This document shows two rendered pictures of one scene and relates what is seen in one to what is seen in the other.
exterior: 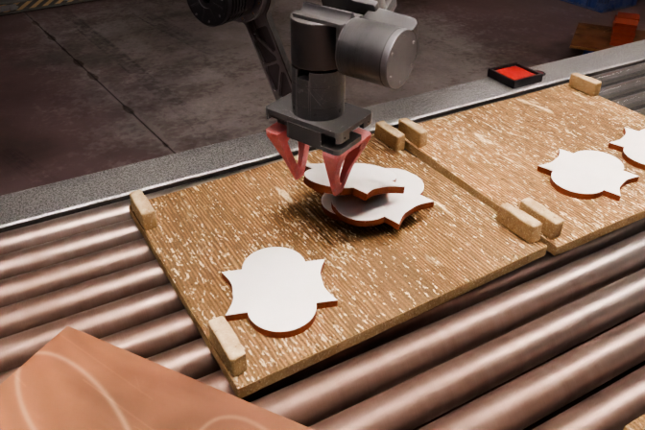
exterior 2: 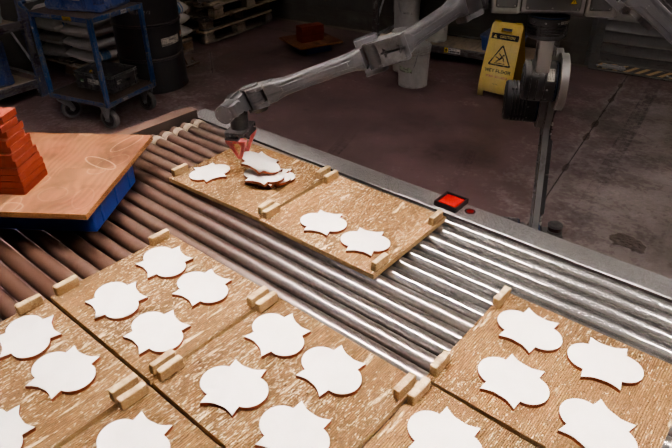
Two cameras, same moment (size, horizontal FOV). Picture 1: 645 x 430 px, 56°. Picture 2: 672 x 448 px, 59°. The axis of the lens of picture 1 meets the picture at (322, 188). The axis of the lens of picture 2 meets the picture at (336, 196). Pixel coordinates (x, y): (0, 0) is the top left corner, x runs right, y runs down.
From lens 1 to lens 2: 1.81 m
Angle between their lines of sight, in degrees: 58
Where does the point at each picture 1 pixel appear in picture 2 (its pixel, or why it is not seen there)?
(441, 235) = (255, 196)
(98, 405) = (129, 144)
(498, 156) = (328, 202)
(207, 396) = (133, 153)
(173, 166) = (283, 143)
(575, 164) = (327, 218)
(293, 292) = (207, 174)
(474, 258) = (243, 203)
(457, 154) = (324, 192)
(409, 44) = (227, 112)
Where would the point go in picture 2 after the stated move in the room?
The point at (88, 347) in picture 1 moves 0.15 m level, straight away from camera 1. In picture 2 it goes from (145, 138) to (182, 124)
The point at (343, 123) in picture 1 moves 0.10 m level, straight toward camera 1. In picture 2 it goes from (231, 131) to (199, 136)
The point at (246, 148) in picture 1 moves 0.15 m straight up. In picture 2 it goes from (307, 152) to (306, 113)
